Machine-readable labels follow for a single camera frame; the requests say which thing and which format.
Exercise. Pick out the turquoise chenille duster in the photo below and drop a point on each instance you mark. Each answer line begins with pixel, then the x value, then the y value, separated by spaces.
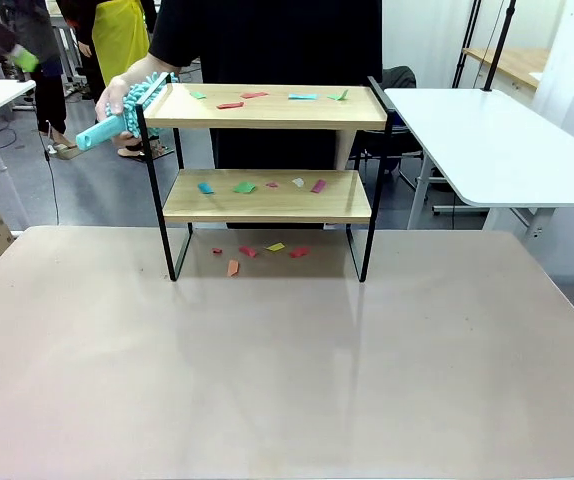
pixel 98 135

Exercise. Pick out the person's left forearm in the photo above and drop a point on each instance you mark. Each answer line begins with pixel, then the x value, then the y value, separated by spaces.
pixel 345 149

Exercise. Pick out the person's right forearm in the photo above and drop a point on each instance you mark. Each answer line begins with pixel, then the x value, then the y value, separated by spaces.
pixel 147 67

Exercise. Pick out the two-tier wood metal shelf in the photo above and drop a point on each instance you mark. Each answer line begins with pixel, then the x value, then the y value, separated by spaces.
pixel 267 119

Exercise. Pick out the person's right hand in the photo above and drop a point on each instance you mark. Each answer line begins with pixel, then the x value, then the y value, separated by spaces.
pixel 109 102

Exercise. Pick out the person in dark clothes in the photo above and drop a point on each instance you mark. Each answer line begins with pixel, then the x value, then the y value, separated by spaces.
pixel 49 100

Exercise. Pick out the person in yellow apron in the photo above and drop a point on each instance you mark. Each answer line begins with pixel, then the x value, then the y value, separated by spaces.
pixel 117 35

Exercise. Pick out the beige floor mat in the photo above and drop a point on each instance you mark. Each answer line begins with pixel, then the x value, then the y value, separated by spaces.
pixel 64 151

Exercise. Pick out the wooden top table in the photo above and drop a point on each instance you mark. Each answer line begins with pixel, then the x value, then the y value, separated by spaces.
pixel 517 62

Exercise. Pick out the thick black stand pole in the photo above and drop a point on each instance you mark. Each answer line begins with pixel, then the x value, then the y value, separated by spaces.
pixel 500 45

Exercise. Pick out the thin black tripod stand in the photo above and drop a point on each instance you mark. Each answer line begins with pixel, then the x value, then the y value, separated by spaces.
pixel 462 59

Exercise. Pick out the small green paper scrap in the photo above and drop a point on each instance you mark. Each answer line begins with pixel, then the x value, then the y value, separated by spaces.
pixel 198 94

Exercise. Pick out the black chair with jacket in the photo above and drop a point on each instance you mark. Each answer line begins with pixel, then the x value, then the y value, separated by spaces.
pixel 399 77

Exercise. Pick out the teal blue paper scrap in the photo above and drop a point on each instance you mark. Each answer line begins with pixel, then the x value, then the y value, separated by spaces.
pixel 205 188

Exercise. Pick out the person in black shirt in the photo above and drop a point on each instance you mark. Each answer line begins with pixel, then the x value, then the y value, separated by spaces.
pixel 267 40

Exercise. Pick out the wide green paper scrap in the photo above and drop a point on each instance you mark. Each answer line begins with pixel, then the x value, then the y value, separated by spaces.
pixel 244 188

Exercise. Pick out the folded green paper scrap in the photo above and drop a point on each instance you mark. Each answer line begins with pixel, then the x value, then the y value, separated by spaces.
pixel 338 95

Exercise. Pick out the light blue paper scrap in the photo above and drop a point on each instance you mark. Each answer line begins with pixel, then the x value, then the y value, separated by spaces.
pixel 302 96

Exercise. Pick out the magenta paper scrap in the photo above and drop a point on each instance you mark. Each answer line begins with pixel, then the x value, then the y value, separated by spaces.
pixel 319 186

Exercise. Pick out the orange paper scrap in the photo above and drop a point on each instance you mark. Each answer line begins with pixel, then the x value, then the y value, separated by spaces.
pixel 233 268

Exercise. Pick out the white paper scrap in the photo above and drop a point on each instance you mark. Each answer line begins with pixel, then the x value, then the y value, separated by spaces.
pixel 298 182

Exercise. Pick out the yellow paper scrap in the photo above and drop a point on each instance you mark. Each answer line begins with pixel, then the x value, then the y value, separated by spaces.
pixel 275 247

